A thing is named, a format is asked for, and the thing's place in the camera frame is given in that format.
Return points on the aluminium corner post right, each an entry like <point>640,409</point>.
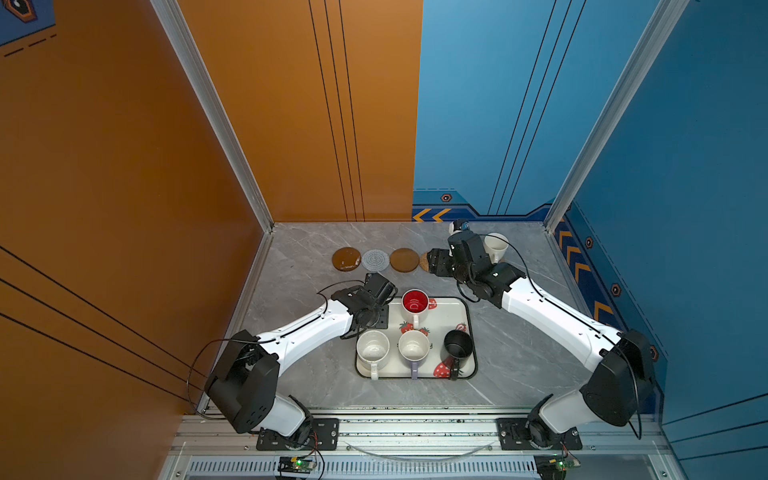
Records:
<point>655,35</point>

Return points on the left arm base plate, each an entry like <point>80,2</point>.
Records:
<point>324,434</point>

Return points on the white mug purple handle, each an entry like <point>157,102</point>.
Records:
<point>414,347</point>

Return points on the plain white mug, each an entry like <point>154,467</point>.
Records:
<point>495,245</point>

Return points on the dark scratched wooden coaster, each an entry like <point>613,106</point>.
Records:
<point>346,259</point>

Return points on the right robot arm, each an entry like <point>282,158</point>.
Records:
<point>620,362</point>

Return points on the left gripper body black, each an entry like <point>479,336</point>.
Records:
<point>380,317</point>

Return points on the white mug red inside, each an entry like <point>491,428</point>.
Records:
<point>415,306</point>

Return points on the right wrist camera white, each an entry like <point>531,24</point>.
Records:
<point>457,226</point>

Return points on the aluminium front rail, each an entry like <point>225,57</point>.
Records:
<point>425,443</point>

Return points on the aluminium corner post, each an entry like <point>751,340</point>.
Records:
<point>655,35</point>
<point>176,29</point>

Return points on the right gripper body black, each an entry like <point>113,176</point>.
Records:
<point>444,265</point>

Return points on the grey blue rope coaster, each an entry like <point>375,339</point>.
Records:
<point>375,260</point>

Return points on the left green circuit board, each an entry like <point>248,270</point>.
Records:
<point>297,468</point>

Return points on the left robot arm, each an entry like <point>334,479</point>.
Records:
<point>244,381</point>

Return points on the green circuit board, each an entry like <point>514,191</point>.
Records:
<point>297,468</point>
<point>555,467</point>

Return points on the strawberry print serving tray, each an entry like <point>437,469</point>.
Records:
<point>445,314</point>

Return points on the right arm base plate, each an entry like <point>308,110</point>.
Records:
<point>522,434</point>

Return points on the woven rattan round coaster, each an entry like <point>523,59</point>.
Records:
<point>424,262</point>

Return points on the right green circuit board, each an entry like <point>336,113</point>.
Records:
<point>555,467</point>

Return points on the black mug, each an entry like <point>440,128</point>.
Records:
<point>457,350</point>

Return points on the aluminium corner post left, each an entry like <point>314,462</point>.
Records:
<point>176,29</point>

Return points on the brown round wooden coaster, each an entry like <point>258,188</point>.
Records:
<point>404,260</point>

